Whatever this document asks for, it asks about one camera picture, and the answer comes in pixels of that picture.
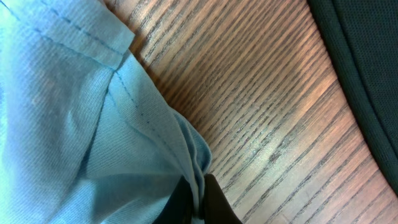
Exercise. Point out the black t-shirt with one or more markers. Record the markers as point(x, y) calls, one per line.
point(361, 39)

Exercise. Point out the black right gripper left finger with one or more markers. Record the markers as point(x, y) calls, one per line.
point(179, 207)

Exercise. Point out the light blue printed t-shirt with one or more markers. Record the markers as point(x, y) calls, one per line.
point(86, 137)

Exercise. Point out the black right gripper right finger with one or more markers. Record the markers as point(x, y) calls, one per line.
point(216, 207)

